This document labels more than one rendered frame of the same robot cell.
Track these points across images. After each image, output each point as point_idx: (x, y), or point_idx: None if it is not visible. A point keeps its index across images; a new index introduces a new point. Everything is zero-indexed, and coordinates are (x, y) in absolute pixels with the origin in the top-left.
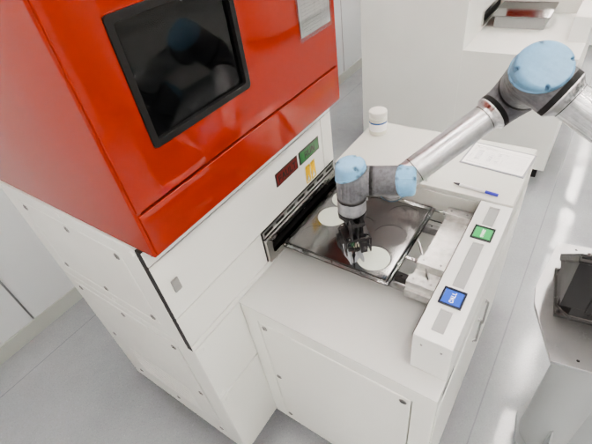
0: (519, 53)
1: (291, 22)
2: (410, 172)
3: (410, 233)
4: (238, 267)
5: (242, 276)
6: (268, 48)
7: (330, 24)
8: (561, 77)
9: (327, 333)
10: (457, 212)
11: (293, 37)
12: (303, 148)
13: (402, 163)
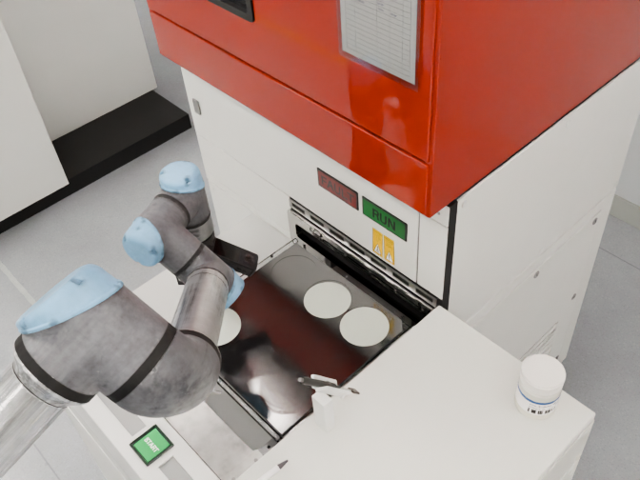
0: (97, 266)
1: (326, 12)
2: (131, 230)
3: (240, 386)
4: (256, 184)
5: (260, 198)
6: (284, 9)
7: (413, 90)
8: (25, 312)
9: (165, 283)
10: (248, 468)
11: (329, 34)
12: (374, 203)
13: (211, 270)
